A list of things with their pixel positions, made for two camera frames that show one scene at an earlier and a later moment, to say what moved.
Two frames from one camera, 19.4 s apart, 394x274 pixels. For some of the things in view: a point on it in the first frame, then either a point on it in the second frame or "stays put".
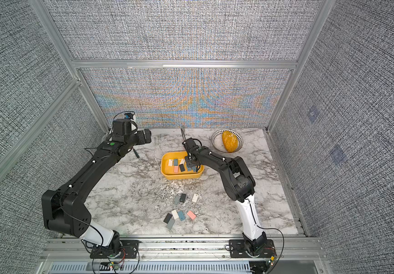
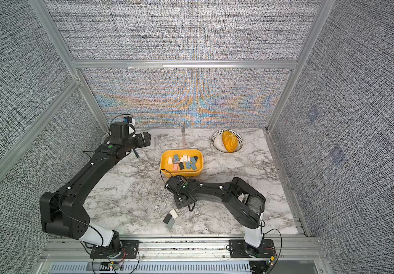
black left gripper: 142,140 stays put
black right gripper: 187,161 -> 177,202
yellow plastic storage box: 173,166 stays put
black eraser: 168,218 stays put
